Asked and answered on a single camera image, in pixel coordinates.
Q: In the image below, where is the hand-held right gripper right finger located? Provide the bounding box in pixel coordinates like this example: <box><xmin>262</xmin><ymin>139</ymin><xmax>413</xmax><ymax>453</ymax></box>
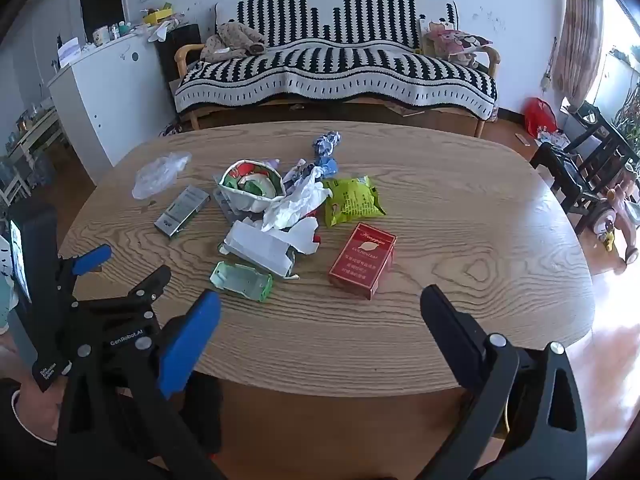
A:
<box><xmin>420</xmin><ymin>284</ymin><xmax>588</xmax><ymax>480</ymax></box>

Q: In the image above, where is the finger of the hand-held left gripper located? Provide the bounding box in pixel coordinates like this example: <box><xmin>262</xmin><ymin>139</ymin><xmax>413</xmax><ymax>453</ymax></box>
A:
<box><xmin>128</xmin><ymin>265</ymin><xmax>172</xmax><ymax>307</ymax></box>
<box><xmin>59</xmin><ymin>244</ymin><xmax>114</xmax><ymax>282</ymax></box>

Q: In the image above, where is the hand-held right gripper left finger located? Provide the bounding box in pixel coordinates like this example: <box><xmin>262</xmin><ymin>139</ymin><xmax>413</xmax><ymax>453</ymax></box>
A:
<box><xmin>57</xmin><ymin>290</ymin><xmax>226</xmax><ymax>480</ymax></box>

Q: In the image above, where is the green toy car shell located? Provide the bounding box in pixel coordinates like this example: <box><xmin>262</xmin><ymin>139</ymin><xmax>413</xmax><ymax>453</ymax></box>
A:
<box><xmin>209</xmin><ymin>261</ymin><xmax>275</xmax><ymax>304</ymax></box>

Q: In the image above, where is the grey box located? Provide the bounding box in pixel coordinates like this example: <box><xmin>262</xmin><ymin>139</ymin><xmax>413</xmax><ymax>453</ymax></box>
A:
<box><xmin>153</xmin><ymin>184</ymin><xmax>211</xmax><ymax>239</ymax></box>

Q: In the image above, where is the clear plastic bag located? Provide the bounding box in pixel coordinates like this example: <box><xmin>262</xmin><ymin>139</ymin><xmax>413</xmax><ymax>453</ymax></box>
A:
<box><xmin>131</xmin><ymin>152</ymin><xmax>192</xmax><ymax>200</ymax></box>

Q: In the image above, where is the red cigarette box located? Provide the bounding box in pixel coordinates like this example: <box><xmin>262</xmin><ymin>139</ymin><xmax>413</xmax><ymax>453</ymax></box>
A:
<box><xmin>328</xmin><ymin>222</ymin><xmax>398</xmax><ymax>301</ymax></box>

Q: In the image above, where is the torn white paper carton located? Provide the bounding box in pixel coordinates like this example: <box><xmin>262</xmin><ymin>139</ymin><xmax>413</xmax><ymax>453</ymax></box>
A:
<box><xmin>221</xmin><ymin>217</ymin><xmax>321</xmax><ymax>279</ymax></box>

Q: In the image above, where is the colourful paper bowl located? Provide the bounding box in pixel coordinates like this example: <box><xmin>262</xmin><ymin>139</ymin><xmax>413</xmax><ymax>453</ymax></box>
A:
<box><xmin>215</xmin><ymin>159</ymin><xmax>287</xmax><ymax>214</ymax></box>

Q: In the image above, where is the green snack packet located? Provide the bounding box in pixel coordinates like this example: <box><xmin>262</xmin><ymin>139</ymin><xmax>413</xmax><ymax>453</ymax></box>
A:
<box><xmin>321</xmin><ymin>175</ymin><xmax>388</xmax><ymax>229</ymax></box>

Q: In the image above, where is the white tissue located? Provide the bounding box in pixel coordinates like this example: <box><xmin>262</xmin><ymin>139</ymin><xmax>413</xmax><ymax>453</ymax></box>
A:
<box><xmin>261</xmin><ymin>167</ymin><xmax>334</xmax><ymax>232</ymax></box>

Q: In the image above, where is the dark printed wrapper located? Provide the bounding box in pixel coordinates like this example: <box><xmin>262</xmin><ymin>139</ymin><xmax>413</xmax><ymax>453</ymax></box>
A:
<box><xmin>282</xmin><ymin>158</ymin><xmax>321</xmax><ymax>184</ymax></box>

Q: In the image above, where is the blue white wrapper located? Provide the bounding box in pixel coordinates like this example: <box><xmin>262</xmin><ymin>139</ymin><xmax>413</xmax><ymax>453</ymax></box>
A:
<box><xmin>312</xmin><ymin>130</ymin><xmax>342</xmax><ymax>159</ymax></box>

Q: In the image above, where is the person's left forearm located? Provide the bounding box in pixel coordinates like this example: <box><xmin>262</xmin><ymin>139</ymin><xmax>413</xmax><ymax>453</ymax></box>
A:
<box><xmin>0</xmin><ymin>377</ymin><xmax>66</xmax><ymax>480</ymax></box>

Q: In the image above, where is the white side table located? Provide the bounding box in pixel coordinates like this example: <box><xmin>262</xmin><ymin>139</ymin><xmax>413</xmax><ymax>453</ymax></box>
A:
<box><xmin>4</xmin><ymin>104</ymin><xmax>67</xmax><ymax>173</ymax></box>

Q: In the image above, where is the white cabinet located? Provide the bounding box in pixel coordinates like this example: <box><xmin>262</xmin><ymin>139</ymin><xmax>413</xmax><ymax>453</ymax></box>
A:
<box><xmin>47</xmin><ymin>25</ymin><xmax>175</xmax><ymax>182</ymax></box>

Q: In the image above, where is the black wooden chair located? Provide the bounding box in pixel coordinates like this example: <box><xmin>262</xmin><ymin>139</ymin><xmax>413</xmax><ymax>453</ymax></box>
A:
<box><xmin>529</xmin><ymin>102</ymin><xmax>637</xmax><ymax>237</ymax></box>

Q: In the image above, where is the pink tricycle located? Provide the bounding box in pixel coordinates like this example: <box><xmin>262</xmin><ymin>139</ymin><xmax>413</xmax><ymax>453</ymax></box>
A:
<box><xmin>589</xmin><ymin>164</ymin><xmax>640</xmax><ymax>277</ymax></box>

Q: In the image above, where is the black upright cabinet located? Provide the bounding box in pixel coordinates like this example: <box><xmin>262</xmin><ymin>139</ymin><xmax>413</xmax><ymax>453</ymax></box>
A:
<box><xmin>154</xmin><ymin>23</ymin><xmax>203</xmax><ymax>107</ymax></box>

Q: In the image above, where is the wooden sofa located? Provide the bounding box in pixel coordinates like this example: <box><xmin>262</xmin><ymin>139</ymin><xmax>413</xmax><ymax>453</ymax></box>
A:
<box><xmin>174</xmin><ymin>42</ymin><xmax>502</xmax><ymax>139</ymax></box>

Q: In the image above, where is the red plastic bag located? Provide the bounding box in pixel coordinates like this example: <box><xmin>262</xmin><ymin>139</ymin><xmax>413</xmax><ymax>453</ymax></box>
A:
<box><xmin>523</xmin><ymin>97</ymin><xmax>559</xmax><ymax>136</ymax></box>

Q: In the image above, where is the brown dotted garment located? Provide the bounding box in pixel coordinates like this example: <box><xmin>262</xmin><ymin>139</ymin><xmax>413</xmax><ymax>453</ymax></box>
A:
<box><xmin>200</xmin><ymin>22</ymin><xmax>267</xmax><ymax>64</ymax></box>

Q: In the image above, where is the green potted plant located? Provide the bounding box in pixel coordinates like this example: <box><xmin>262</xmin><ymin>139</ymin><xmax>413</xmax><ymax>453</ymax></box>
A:
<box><xmin>612</xmin><ymin>84</ymin><xmax>640</xmax><ymax>162</ymax></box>

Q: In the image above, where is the pink cartoon pillow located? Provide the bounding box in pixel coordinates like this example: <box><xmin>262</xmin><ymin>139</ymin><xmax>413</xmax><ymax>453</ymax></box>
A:
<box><xmin>421</xmin><ymin>19</ymin><xmax>494</xmax><ymax>69</ymax></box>

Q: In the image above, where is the patterned curtain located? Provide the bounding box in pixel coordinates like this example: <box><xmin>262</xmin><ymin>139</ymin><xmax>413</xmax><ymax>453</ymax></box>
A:
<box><xmin>554</xmin><ymin>0</ymin><xmax>605</xmax><ymax>107</ymax></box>

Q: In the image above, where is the hanging wall ornament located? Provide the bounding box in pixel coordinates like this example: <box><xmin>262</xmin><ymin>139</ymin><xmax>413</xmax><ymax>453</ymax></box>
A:
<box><xmin>541</xmin><ymin>36</ymin><xmax>559</xmax><ymax>94</ymax></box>

